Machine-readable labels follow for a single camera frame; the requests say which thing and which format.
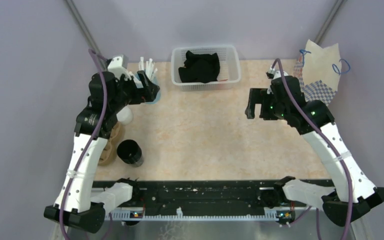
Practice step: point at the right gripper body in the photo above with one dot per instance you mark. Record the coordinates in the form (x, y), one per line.
(271, 109)

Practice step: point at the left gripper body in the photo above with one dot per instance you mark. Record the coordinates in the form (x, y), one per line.
(129, 92)

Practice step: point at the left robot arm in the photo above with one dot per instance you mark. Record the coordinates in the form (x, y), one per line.
(74, 206)

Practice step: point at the checkered paper takeout bag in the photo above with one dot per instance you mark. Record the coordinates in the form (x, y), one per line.
(318, 70)

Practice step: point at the blue straw holder cup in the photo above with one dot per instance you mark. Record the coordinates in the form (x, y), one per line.
(158, 95)

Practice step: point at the white lid stack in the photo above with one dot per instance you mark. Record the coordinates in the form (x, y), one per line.
(125, 116)

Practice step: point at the white plastic basket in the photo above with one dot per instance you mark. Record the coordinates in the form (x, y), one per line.
(230, 73)

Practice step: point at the black cloth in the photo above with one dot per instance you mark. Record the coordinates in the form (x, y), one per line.
(200, 68)

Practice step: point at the black paper cup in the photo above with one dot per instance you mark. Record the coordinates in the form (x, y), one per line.
(130, 153)

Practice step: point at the brown cardboard cup carrier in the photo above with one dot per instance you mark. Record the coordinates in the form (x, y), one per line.
(108, 154)

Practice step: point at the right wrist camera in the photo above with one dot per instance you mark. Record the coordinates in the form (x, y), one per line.
(272, 73)

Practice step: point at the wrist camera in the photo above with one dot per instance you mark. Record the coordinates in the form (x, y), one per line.
(272, 73)
(118, 65)

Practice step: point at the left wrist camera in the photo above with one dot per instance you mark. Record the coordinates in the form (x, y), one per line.
(118, 65)

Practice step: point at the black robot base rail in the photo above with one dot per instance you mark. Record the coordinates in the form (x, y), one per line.
(206, 200)

